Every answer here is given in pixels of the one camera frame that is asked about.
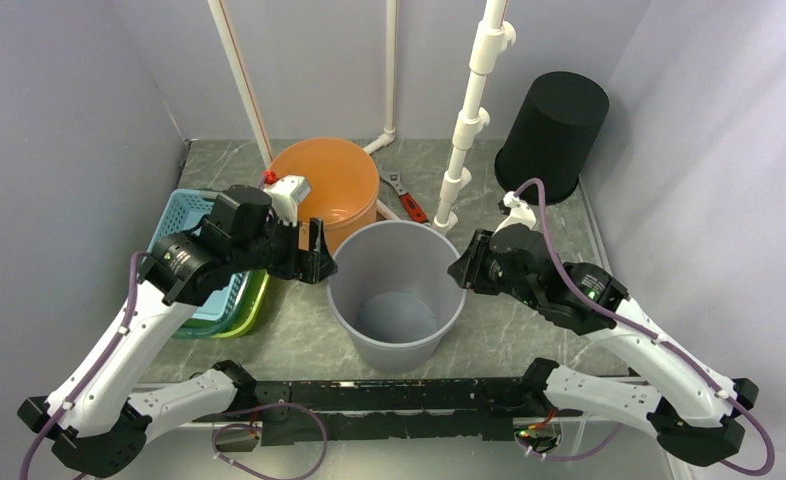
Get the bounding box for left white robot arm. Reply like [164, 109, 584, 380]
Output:
[18, 175, 337, 479]

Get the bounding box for red handled adjustable wrench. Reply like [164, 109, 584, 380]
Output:
[378, 169, 430, 224]

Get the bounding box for orange plastic bucket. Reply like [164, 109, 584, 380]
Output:
[270, 137, 380, 253]

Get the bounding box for green plastic tray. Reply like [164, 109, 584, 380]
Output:
[174, 195, 270, 340]

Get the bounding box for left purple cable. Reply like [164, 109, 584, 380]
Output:
[19, 250, 150, 480]

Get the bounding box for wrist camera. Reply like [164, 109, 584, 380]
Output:
[496, 191, 537, 231]
[262, 170, 311, 227]

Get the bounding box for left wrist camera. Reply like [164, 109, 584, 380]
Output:
[262, 170, 311, 227]

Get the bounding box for grey plastic bucket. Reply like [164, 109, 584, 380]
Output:
[327, 220, 466, 374]

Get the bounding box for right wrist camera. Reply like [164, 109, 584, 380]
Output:
[496, 191, 537, 231]

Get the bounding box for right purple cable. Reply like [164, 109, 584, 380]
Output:
[512, 177, 777, 478]

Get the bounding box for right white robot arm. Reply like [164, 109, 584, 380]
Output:
[448, 224, 759, 467]

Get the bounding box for blue plastic basket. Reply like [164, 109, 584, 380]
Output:
[147, 189, 249, 338]

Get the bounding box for white PVC pipe frame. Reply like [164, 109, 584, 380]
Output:
[207, 0, 517, 234]

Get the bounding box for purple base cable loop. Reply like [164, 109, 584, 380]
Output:
[210, 394, 332, 480]

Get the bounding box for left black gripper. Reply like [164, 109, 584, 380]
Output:
[231, 210, 337, 283]

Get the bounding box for black plastic bucket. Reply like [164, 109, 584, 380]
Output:
[494, 71, 610, 205]

